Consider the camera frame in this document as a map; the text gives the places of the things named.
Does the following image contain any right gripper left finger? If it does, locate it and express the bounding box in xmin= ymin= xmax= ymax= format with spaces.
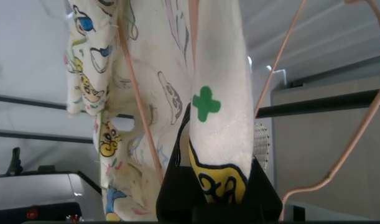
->
xmin=155 ymin=103 xmax=206 ymax=223

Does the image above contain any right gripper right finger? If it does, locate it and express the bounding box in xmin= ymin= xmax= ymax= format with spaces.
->
xmin=238 ymin=157 xmax=283 ymax=223

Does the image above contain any pink clothes hanger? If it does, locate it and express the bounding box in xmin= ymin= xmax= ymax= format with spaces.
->
xmin=254 ymin=0 xmax=380 ymax=222
xmin=116 ymin=0 xmax=200 ymax=186

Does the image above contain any cream printed shirt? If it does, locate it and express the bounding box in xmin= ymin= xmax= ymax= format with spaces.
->
xmin=63 ymin=0 xmax=256 ymax=223

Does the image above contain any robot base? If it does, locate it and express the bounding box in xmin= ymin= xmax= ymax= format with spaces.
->
xmin=0 ymin=146 xmax=104 ymax=223

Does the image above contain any white laundry basket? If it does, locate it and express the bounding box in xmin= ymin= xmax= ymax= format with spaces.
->
xmin=253 ymin=122 xmax=271 ymax=172

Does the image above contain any black clothes rack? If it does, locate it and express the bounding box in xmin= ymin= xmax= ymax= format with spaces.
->
xmin=0 ymin=88 xmax=380 ymax=144

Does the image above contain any white curtain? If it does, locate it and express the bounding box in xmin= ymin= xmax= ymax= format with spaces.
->
xmin=239 ymin=0 xmax=380 ymax=90

